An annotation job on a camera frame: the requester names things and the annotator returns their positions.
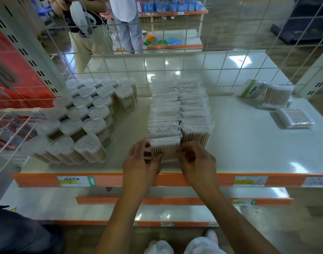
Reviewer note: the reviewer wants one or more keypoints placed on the person's right hand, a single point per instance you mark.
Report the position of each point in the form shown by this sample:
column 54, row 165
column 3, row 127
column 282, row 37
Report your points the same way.
column 201, row 169

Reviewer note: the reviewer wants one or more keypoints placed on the person's left hand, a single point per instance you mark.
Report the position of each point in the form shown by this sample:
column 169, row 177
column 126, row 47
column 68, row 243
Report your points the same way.
column 140, row 169

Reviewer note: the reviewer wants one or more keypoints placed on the green-label swab packet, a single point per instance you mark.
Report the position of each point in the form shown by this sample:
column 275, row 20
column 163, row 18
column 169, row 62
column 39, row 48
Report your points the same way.
column 165, row 149
column 251, row 88
column 197, row 134

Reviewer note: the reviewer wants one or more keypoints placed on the white shelf orange rail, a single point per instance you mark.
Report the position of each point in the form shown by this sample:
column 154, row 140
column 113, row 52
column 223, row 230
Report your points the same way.
column 256, row 145

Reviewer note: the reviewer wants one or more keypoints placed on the person's left forearm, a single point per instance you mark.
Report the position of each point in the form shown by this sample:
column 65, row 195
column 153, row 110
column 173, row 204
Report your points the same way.
column 119, row 224

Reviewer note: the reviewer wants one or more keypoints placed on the person's right forearm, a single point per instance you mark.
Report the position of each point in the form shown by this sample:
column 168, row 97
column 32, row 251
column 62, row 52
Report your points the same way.
column 235, row 224

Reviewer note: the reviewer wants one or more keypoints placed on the white shelf board orange rim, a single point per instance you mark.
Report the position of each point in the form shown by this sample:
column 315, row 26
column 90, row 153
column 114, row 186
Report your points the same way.
column 151, row 201
column 177, row 214
column 58, row 208

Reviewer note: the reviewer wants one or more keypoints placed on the person's white garment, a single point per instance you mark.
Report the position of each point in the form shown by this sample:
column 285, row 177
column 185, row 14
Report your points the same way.
column 204, row 247

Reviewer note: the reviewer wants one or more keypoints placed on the distant white orange shelf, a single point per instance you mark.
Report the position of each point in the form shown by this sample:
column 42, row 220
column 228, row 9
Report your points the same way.
column 177, row 37

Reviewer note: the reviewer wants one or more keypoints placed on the narrow green price label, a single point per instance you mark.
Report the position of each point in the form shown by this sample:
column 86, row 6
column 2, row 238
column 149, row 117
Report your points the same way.
column 245, row 202

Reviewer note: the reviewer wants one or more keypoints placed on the price label green arrow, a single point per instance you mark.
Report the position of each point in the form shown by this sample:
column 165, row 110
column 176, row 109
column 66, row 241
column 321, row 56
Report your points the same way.
column 71, row 181

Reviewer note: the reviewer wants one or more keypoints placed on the plain white price label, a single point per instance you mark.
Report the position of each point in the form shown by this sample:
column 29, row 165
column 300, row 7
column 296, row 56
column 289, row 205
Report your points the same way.
column 317, row 182

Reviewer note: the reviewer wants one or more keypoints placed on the green plastic item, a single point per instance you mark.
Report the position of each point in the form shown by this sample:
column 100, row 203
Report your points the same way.
column 156, row 43

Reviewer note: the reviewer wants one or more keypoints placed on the blue plastic item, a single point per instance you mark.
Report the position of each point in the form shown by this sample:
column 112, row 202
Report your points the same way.
column 173, row 41

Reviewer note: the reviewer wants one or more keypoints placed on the orange plastic item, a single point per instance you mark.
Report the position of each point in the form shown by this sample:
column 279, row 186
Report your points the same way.
column 151, row 37

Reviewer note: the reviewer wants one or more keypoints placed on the small green white tag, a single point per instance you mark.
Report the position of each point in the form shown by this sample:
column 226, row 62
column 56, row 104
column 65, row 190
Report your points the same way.
column 13, row 208

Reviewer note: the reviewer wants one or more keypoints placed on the pile of toothbrush packs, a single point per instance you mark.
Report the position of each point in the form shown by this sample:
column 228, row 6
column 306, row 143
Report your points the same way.
column 8, row 140

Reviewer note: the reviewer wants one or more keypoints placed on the white grey headset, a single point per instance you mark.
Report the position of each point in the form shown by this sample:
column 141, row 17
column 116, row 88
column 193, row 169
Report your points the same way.
column 79, row 15

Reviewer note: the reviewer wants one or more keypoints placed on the row of pink blue packets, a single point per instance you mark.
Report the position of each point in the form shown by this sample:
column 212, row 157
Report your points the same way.
column 172, row 6

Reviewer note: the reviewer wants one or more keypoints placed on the hanging dark packaged items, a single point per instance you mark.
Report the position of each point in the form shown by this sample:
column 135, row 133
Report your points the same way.
column 0, row 74

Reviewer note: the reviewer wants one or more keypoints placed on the white slotted end post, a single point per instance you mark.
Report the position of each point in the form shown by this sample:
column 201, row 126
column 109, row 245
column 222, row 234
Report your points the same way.
column 317, row 81

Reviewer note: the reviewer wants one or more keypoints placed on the white slotted shelf post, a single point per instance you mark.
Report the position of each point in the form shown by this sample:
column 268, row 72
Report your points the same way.
column 23, row 37

